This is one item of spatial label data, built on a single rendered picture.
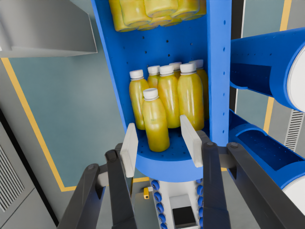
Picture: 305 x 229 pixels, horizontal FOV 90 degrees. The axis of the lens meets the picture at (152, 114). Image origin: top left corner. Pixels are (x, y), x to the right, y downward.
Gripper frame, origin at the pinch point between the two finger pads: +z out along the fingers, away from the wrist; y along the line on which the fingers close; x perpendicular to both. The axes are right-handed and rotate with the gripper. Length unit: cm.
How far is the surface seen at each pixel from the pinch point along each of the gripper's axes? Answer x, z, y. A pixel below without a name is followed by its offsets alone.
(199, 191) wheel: -51, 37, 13
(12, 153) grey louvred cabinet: -57, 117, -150
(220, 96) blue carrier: 0.0, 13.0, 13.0
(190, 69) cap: 5.0, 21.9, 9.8
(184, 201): -58, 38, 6
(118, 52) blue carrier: 11.8, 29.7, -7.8
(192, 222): -57, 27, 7
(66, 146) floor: -66, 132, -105
